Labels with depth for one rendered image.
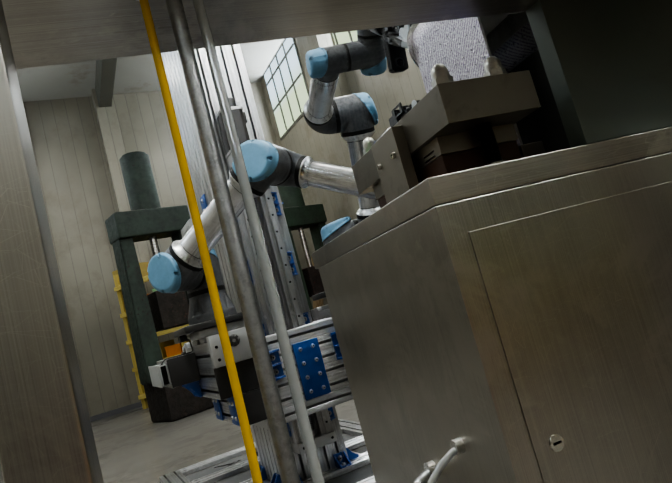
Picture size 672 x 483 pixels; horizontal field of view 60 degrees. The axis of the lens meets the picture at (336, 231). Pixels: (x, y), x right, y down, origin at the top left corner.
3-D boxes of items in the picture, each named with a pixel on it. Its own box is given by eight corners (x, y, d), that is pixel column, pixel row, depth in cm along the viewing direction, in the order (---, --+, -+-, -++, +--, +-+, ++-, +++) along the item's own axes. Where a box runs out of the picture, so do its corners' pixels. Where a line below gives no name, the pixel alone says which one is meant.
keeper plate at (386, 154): (397, 203, 103) (380, 145, 105) (420, 188, 94) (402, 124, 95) (384, 206, 103) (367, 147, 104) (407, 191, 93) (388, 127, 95)
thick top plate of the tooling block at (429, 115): (427, 180, 125) (419, 153, 126) (541, 106, 87) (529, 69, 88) (359, 194, 120) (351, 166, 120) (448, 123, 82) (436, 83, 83)
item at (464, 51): (445, 149, 123) (421, 68, 125) (507, 105, 101) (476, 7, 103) (443, 149, 123) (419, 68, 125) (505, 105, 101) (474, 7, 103)
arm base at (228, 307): (185, 328, 187) (178, 298, 188) (231, 316, 193) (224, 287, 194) (193, 324, 173) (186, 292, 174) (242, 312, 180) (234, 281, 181)
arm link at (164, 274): (190, 299, 179) (301, 163, 167) (159, 303, 165) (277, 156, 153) (167, 271, 183) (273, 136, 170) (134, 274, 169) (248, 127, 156)
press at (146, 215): (147, 422, 696) (91, 171, 734) (227, 396, 736) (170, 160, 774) (152, 428, 624) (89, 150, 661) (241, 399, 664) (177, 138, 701)
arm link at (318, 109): (295, 114, 202) (303, 38, 154) (325, 108, 203) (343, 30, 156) (303, 145, 199) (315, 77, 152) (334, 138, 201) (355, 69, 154)
